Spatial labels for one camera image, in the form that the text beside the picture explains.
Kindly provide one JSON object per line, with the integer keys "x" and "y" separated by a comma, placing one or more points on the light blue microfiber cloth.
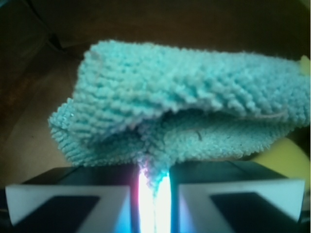
{"x": 156, "y": 106}

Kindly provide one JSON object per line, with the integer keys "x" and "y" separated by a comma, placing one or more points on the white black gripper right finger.
{"x": 234, "y": 197}

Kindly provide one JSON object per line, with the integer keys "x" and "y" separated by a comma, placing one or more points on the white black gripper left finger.
{"x": 99, "y": 199}

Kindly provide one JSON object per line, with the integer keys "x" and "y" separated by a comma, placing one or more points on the yellow sponge with green pad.
{"x": 289, "y": 157}

